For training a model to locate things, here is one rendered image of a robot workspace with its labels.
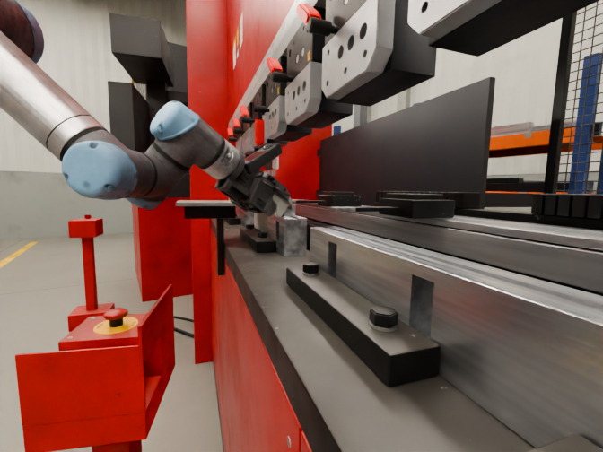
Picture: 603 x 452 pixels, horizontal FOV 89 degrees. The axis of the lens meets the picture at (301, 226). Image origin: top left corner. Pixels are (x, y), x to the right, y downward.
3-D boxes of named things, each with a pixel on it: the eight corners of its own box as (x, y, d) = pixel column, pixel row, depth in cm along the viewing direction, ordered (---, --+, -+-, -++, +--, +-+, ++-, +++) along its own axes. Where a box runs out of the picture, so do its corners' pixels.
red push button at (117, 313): (109, 324, 59) (108, 306, 58) (132, 323, 60) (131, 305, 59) (100, 334, 55) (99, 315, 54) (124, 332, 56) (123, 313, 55)
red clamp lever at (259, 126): (253, 144, 79) (253, 106, 78) (268, 145, 80) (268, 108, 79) (254, 143, 77) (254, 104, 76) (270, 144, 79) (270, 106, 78)
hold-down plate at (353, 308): (285, 283, 53) (285, 266, 53) (314, 281, 55) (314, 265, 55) (388, 389, 25) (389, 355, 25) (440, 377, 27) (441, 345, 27)
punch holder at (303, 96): (284, 126, 66) (285, 45, 64) (320, 129, 69) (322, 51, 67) (309, 108, 52) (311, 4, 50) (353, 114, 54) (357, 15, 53)
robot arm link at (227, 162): (209, 139, 63) (232, 134, 58) (225, 152, 66) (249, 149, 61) (193, 169, 61) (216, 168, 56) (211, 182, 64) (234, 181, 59)
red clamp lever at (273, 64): (265, 55, 64) (274, 73, 58) (284, 57, 65) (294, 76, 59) (264, 64, 65) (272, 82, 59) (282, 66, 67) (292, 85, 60)
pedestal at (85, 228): (78, 320, 236) (70, 213, 227) (115, 317, 245) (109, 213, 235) (68, 332, 218) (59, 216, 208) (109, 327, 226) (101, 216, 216)
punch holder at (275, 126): (264, 140, 84) (264, 77, 82) (293, 142, 87) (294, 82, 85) (278, 130, 70) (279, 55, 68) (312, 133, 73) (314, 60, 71)
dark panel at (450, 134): (318, 212, 190) (320, 140, 185) (321, 212, 191) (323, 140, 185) (476, 243, 84) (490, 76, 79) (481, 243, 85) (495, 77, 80)
